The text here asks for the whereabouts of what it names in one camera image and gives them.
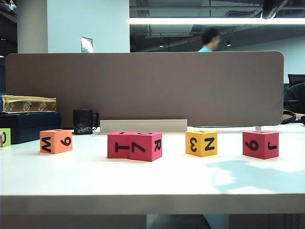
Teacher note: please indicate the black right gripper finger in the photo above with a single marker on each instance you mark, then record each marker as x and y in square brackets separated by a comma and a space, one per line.
[271, 7]

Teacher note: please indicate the yellow foam block 3 N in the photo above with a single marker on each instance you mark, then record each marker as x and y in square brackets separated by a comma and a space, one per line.
[201, 152]

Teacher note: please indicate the red foam block 7 R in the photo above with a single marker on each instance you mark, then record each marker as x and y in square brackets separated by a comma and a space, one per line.
[143, 156]

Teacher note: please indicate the red foam block letter T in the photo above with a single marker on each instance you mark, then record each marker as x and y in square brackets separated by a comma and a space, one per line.
[118, 152]

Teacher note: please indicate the orange foam block M 6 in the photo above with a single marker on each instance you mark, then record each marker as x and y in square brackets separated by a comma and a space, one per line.
[56, 144]

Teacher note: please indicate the person in cyan shirt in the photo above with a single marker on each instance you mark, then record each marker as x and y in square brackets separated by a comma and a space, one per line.
[209, 39]

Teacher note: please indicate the red ceiling sign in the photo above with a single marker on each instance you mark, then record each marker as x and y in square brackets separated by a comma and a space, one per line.
[194, 40]

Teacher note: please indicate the person in dark green jacket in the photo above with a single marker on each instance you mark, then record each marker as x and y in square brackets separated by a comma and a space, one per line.
[296, 97]

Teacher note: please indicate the brown desk divider panel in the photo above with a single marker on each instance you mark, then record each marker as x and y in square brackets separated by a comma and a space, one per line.
[152, 88]

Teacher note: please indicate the red foam block 6 J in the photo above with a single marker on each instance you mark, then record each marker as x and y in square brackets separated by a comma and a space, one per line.
[262, 151]

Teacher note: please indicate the black mug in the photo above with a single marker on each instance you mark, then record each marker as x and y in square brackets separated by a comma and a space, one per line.
[82, 121]

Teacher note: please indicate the yellow ornate box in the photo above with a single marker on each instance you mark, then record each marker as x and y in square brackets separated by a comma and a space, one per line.
[28, 106]

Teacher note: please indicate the dark blue box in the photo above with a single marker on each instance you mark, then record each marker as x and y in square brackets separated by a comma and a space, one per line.
[31, 126]

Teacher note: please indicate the green foam block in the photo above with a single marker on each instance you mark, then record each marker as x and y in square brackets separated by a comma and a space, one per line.
[7, 138]

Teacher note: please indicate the small silver metal object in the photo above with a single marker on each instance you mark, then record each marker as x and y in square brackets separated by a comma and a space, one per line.
[1, 142]

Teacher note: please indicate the white divider foot bracket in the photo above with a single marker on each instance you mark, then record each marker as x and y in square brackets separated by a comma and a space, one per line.
[257, 128]

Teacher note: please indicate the silver wall sign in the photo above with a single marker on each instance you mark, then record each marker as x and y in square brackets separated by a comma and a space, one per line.
[86, 44]

